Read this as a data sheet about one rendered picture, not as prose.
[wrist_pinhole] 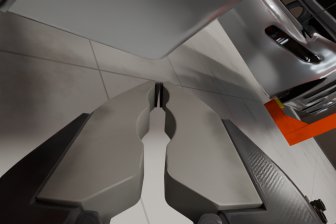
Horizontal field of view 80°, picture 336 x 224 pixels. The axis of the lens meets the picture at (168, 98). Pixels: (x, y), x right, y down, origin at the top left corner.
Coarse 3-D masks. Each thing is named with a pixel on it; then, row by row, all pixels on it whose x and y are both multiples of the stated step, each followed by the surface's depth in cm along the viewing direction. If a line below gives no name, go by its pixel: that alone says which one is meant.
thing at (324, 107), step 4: (332, 100) 677; (320, 104) 675; (324, 104) 678; (328, 104) 686; (332, 104) 893; (312, 108) 688; (316, 108) 689; (320, 108) 744; (324, 108) 842; (328, 108) 924; (308, 112) 775; (312, 112) 764; (316, 112) 883; (320, 112) 982
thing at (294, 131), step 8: (264, 104) 306; (272, 104) 299; (280, 104) 294; (272, 112) 298; (280, 112) 292; (280, 120) 291; (288, 120) 286; (296, 120) 280; (320, 120) 263; (328, 120) 258; (280, 128) 290; (288, 128) 284; (296, 128) 279; (304, 128) 273; (312, 128) 267; (320, 128) 262; (328, 128) 257; (288, 136) 283; (296, 136) 277; (304, 136) 272; (312, 136) 267
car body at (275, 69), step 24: (264, 0) 195; (240, 24) 206; (264, 24) 193; (288, 24) 187; (312, 24) 443; (240, 48) 211; (264, 48) 196; (288, 48) 188; (312, 48) 187; (264, 72) 205; (288, 72) 199; (312, 72) 199; (288, 96) 285; (312, 96) 349
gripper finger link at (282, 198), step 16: (240, 144) 8; (256, 160) 7; (272, 160) 7; (256, 176) 6; (272, 176) 6; (288, 176) 6; (272, 192) 6; (288, 192) 6; (256, 208) 6; (272, 208) 6; (288, 208) 6; (304, 208) 6
